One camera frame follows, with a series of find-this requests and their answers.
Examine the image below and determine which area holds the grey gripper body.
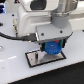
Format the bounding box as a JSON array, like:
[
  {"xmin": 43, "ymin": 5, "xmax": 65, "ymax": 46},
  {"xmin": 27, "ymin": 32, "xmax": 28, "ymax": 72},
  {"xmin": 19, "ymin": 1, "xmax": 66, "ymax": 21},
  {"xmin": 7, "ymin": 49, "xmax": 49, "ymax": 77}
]
[{"xmin": 36, "ymin": 24, "xmax": 72, "ymax": 43}]

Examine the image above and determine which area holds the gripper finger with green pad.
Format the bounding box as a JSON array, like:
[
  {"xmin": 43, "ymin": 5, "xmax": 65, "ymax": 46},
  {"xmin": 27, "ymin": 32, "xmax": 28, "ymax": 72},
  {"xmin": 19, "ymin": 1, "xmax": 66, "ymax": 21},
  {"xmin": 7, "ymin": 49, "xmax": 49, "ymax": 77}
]
[
  {"xmin": 40, "ymin": 43, "xmax": 46, "ymax": 52},
  {"xmin": 59, "ymin": 39, "xmax": 65, "ymax": 48}
]

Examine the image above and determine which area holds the blue gear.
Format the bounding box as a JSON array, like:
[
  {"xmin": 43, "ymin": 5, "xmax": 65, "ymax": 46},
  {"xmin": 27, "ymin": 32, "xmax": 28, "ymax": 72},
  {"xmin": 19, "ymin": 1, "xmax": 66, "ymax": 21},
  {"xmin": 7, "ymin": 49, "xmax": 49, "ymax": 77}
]
[{"xmin": 45, "ymin": 41, "xmax": 62, "ymax": 55}]

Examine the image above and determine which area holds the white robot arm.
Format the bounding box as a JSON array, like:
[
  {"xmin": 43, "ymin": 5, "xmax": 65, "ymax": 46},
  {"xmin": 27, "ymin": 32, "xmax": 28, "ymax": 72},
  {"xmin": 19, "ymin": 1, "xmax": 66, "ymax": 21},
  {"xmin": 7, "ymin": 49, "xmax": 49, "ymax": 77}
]
[{"xmin": 17, "ymin": 0, "xmax": 77, "ymax": 51}]

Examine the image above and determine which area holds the beige connector block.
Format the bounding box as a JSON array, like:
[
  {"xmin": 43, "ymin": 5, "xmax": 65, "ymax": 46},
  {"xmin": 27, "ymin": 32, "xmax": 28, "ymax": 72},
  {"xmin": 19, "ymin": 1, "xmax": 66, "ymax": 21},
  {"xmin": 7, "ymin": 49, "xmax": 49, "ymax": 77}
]
[{"xmin": 13, "ymin": 18, "xmax": 18, "ymax": 34}]

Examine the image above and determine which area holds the black cable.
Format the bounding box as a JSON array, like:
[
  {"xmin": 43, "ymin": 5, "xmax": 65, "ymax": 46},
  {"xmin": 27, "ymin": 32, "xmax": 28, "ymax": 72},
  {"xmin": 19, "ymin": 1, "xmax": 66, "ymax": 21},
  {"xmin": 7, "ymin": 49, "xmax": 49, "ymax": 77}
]
[{"xmin": 0, "ymin": 31, "xmax": 38, "ymax": 42}]

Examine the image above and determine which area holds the black framed peg base plate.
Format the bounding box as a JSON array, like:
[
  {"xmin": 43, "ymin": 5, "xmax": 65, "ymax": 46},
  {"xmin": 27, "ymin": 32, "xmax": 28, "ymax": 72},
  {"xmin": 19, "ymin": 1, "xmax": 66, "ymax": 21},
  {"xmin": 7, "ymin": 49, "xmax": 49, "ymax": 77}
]
[{"xmin": 25, "ymin": 50, "xmax": 66, "ymax": 67}]

